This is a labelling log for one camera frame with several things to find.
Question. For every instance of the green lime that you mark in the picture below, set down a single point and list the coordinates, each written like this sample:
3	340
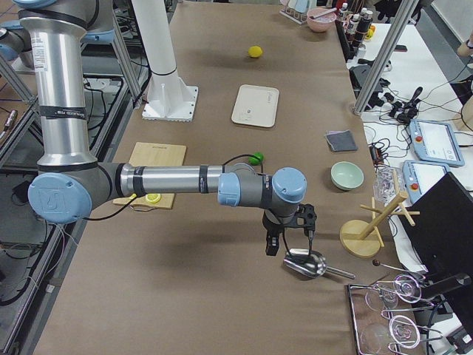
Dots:
256	159

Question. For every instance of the wire glass rack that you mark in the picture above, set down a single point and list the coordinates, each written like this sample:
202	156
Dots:
397	315

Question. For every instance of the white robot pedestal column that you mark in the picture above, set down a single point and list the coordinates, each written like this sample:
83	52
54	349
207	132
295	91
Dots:
168	97

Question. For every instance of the white rabbit print tray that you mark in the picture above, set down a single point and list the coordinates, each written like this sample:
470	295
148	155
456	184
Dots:
255	106

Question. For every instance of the black monitor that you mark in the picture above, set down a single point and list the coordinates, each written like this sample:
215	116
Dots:
442	234

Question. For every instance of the mint green bowl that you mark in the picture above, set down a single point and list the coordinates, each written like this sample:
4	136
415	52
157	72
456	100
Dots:
346	175

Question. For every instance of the teach pendant far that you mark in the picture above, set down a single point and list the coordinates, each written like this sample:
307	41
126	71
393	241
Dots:
435	142

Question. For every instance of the lemon slice near handle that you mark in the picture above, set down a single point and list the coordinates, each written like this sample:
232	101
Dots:
153	198

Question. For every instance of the yellow lemon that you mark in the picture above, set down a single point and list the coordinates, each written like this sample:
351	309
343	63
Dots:
255	51

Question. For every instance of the teach pendant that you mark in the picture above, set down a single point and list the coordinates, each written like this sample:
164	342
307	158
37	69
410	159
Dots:
435	142
421	176

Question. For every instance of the pink bowl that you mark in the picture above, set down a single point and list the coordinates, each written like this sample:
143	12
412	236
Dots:
319	20

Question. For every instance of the grey folded cloth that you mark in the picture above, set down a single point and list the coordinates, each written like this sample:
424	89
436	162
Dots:
341	141

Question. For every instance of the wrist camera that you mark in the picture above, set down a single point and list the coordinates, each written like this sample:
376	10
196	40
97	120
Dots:
306	216

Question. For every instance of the teach pendant near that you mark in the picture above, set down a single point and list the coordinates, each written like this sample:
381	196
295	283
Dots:
421	176

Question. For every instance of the bamboo cutting board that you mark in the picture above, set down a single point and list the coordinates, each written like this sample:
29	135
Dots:
153	154

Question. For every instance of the aluminium frame post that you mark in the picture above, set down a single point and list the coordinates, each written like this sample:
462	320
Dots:
396	28

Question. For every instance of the metal scoop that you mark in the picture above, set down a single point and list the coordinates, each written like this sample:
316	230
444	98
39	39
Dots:
312	264

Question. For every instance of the wooden mug tree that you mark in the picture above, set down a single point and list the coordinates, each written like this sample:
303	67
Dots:
363	239

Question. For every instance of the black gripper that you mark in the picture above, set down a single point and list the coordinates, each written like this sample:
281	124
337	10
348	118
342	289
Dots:
270	225

